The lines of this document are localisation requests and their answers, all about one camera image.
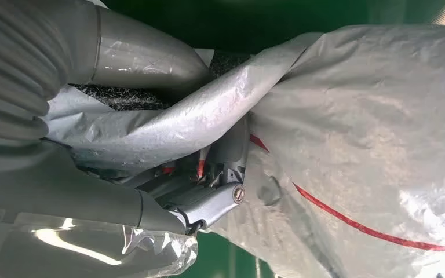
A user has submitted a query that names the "clear plastic hand cover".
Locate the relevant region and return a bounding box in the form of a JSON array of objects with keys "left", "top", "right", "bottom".
[{"left": 0, "top": 213, "right": 199, "bottom": 278}]

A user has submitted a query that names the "ribbed grey right arm sleeve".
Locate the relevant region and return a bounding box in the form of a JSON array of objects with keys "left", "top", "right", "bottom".
[{"left": 0, "top": 0, "right": 75, "bottom": 154}]

